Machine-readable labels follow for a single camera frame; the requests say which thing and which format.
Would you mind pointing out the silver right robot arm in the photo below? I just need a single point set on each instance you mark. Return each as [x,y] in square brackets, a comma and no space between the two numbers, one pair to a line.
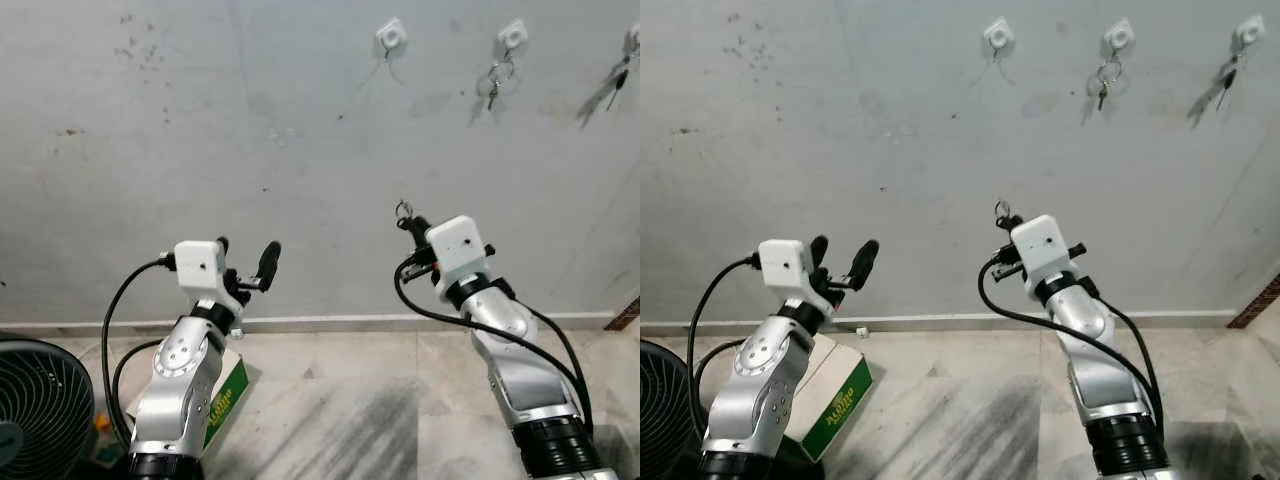
[520,380]
[1100,380]

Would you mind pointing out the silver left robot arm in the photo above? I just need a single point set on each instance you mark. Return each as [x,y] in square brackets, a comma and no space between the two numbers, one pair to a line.
[180,380]
[755,385]

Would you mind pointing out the green and white cardboard box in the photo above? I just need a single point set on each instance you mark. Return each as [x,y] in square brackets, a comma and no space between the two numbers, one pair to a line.
[228,400]
[840,400]

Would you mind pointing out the black floor fan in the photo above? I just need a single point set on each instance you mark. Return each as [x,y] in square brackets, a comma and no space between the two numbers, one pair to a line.
[40,410]
[662,410]

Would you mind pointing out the long dark key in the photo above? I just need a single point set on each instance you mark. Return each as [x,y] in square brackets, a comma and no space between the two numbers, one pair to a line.
[1228,78]
[621,80]

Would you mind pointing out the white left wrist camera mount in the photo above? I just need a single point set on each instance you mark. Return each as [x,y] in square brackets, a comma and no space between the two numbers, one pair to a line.
[785,265]
[200,265]

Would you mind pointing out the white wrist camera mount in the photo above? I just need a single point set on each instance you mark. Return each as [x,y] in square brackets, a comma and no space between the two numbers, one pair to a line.
[200,265]
[1042,246]
[785,265]
[458,248]

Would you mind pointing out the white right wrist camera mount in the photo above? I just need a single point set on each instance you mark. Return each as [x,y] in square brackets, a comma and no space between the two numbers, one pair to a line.
[458,248]
[1042,246]

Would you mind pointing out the white square wall hook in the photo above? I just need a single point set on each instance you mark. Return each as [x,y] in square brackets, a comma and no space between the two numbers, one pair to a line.
[512,34]
[391,35]
[1119,34]
[634,38]
[1250,31]
[998,34]

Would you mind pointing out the red brick tile wall edging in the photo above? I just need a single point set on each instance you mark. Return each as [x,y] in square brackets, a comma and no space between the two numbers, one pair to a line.
[625,315]
[1258,300]

